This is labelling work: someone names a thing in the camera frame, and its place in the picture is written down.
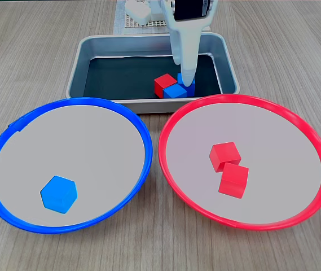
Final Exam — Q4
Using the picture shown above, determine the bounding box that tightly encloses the blue wooden cube block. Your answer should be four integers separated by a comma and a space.
162, 83, 188, 99
39, 175, 78, 215
177, 72, 196, 97

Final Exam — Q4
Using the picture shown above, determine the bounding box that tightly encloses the red wooden cube block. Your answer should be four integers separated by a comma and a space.
153, 73, 178, 99
218, 162, 250, 199
208, 142, 242, 173

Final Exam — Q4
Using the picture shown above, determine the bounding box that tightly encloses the black tray liner mat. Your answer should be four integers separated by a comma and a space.
83, 54, 223, 100

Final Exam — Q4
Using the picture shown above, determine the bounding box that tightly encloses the silver metal tray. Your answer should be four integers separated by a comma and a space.
65, 32, 240, 114

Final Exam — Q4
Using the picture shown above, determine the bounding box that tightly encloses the white grid mesh mat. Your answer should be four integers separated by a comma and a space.
125, 12, 169, 29

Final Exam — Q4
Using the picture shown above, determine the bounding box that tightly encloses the red rimmed white dish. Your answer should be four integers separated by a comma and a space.
157, 93, 321, 231

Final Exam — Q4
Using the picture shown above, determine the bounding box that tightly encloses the blue rimmed white dish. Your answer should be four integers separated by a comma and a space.
0, 97, 153, 234

